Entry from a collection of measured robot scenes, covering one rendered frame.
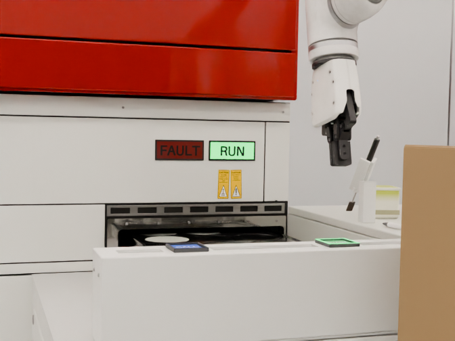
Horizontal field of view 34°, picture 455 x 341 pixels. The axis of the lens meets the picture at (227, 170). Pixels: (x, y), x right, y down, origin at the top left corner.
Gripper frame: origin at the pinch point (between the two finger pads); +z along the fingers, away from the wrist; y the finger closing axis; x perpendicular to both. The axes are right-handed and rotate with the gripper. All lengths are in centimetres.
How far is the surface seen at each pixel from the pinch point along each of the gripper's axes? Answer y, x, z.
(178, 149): -57, -13, -11
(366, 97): -198, 117, -63
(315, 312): -0.8, -5.9, 25.7
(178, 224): -59, -13, 7
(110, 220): -59, -29, 5
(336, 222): -33.4, 15.2, 9.0
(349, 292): -0.2, -0.1, 22.8
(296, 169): -205, 82, -29
